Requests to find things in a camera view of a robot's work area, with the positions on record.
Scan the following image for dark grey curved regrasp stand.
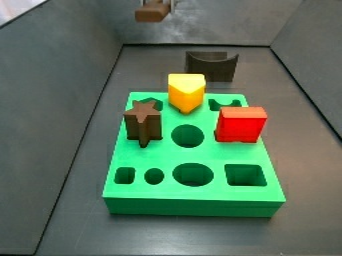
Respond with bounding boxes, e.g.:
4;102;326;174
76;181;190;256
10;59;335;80
185;51;239;82

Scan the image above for green shape-sorter fixture base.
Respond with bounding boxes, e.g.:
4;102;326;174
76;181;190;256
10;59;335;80
103;92;286;217

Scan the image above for brown square-circle two-prong block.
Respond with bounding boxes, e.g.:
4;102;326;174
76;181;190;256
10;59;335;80
135;0;170;22

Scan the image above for brown star block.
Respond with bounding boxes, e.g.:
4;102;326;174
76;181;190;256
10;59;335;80
123;100;162;148

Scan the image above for yellow pentagon block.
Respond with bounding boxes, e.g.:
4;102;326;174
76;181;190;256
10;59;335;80
169;74;206;114

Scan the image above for red notched square block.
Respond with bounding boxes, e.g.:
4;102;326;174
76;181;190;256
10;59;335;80
215;107;267;143

